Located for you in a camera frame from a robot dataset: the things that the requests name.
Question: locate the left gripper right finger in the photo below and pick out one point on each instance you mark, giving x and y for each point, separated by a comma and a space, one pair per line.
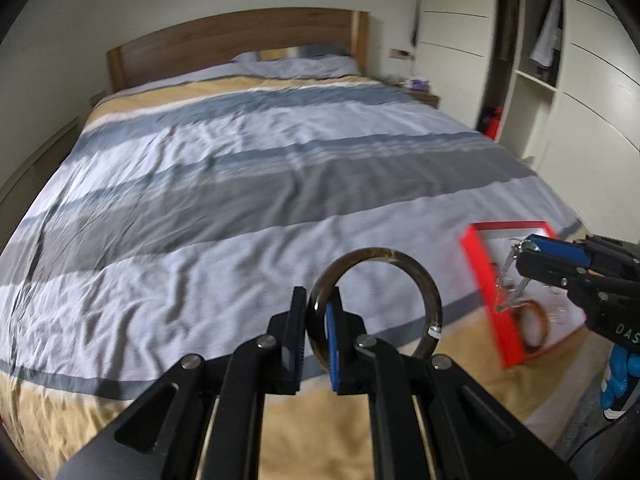
429, 418

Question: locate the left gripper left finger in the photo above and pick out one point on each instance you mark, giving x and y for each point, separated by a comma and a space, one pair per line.
202, 419

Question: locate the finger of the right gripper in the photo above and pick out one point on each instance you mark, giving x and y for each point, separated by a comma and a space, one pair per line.
557, 249
558, 268

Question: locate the red shallow box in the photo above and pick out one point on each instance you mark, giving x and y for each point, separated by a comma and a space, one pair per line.
486, 245

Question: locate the amber translucent bangle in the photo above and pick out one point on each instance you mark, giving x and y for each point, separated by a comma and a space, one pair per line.
533, 326

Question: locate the dark brown bangle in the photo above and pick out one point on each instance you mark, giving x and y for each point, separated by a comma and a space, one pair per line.
393, 293

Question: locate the blue gloved hand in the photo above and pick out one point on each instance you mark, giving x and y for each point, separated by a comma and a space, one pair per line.
620, 382

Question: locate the red object in wardrobe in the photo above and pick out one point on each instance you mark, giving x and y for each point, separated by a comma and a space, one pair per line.
490, 121

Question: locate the wooden nightstand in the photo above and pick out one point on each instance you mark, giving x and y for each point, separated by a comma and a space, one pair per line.
420, 93

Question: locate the white wardrobe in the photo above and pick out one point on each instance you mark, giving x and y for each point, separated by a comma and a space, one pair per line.
576, 123

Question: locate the hanging striped shirt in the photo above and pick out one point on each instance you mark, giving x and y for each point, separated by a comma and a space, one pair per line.
542, 53

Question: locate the purple tissue box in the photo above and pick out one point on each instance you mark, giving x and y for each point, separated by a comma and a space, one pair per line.
417, 83

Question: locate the striped duvet bed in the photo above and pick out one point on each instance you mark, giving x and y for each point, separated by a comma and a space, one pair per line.
187, 212

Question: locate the grey striped pillow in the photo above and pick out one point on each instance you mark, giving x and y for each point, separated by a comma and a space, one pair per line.
314, 61

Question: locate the wooden headboard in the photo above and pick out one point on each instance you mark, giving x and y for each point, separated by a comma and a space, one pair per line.
198, 44

